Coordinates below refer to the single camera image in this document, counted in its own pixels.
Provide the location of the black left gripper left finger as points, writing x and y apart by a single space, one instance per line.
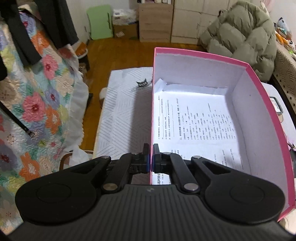
108 175

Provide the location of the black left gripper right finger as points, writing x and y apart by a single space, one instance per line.
190 176

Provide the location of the pink cardboard box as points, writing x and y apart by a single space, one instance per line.
265 140

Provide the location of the white patterned tablecloth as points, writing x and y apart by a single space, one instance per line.
125 121

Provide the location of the printed white paper sheet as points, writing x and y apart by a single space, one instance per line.
198 121

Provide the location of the black hair claw clip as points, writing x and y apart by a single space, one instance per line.
143 83

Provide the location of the floral quilt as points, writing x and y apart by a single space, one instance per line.
49 98

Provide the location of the brown cardboard box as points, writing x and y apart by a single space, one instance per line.
128 32

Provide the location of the patterned bed cover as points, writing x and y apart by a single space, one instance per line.
284 72

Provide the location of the white plastic bag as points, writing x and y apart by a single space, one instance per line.
124 16

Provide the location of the olive green puffer jacket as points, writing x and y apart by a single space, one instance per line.
246 33

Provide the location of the wooden shelf cabinet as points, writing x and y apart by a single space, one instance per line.
155 22

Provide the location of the beige wardrobe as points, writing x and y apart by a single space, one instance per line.
192 17

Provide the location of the black hanging coat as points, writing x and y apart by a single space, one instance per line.
56 20

